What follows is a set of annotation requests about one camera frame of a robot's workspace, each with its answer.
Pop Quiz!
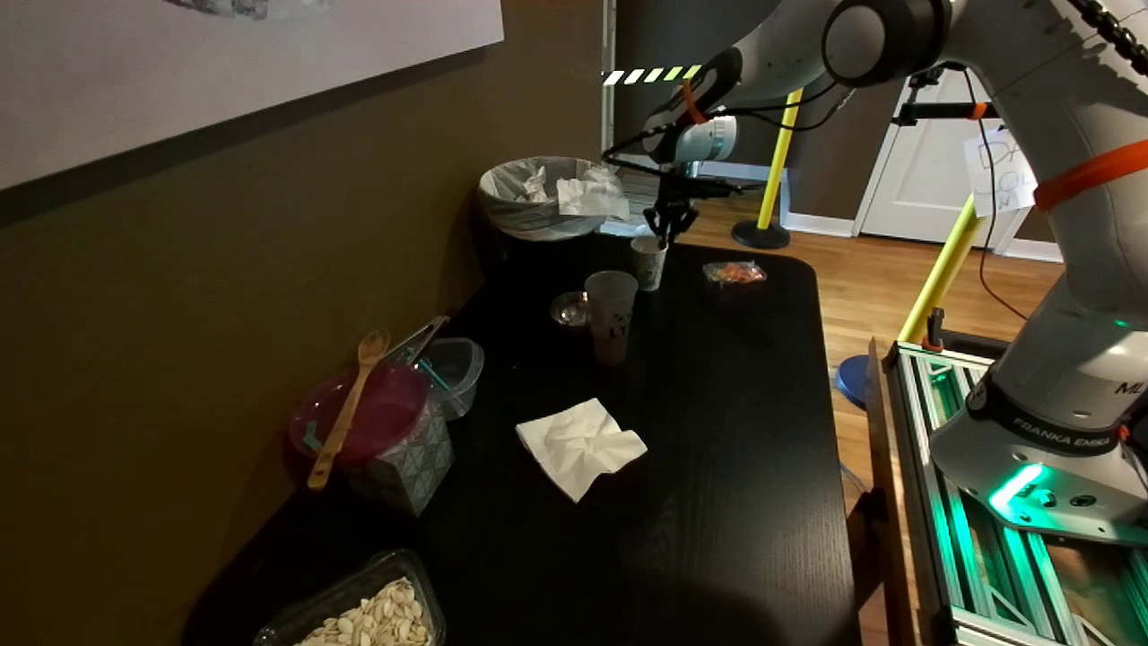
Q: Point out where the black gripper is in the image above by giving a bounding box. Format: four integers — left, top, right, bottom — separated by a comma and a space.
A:
642, 165, 703, 257

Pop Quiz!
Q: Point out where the grey translucent plastic cup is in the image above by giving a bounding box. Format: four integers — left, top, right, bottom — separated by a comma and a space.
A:
582, 264, 642, 371

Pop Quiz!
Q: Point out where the black trash bin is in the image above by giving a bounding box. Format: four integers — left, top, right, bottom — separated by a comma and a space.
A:
476, 219, 612, 315

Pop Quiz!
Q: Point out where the clear bag of orange candy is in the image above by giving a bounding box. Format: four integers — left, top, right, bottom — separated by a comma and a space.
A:
701, 255, 772, 292

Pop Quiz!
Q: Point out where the crumpled white paper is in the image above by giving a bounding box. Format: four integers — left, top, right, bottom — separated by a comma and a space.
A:
548, 165, 630, 221

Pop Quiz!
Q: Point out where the small clear glass bowl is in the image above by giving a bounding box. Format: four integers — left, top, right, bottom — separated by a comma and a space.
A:
548, 287, 600, 335

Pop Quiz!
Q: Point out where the yellow pole with black base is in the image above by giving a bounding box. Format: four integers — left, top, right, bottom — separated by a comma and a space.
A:
729, 84, 808, 251
894, 194, 991, 350

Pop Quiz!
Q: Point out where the black white striped barrier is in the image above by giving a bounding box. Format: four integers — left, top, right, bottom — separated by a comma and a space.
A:
600, 60, 708, 88

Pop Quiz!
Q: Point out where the white paper napkin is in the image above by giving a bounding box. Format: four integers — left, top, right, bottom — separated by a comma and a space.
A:
513, 395, 653, 505

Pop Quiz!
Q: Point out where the blue round disc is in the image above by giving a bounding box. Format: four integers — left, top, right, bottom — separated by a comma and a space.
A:
833, 350, 890, 410

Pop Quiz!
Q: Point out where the clear plastic food container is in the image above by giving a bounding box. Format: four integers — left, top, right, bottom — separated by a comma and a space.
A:
409, 335, 489, 422

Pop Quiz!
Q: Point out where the thin metal utensil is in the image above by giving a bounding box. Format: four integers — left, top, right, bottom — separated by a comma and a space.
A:
380, 313, 452, 373

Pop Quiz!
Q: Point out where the white panel door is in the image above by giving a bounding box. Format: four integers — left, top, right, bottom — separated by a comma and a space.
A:
856, 63, 1045, 246

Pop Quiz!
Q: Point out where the wooden spoon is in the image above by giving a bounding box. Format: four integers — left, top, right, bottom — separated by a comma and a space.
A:
304, 330, 393, 495

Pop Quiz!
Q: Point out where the black tray of popcorn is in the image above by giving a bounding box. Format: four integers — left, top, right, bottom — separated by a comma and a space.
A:
246, 547, 452, 646

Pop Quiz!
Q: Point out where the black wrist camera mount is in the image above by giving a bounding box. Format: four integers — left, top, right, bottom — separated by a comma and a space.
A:
601, 118, 679, 172

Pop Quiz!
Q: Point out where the black metal bracket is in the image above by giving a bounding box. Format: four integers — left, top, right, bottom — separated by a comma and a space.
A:
890, 63, 997, 130

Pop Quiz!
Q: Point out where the thin black hanging cable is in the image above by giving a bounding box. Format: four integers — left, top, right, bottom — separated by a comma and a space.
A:
970, 99, 1034, 323

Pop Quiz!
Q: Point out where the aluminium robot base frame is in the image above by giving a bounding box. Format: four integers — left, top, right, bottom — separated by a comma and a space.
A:
890, 336, 1148, 646

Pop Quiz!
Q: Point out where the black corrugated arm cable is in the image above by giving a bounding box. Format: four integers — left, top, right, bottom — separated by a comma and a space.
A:
1061, 0, 1148, 80

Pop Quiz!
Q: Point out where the large white wall picture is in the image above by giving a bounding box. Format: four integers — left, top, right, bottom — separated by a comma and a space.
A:
0, 0, 509, 194

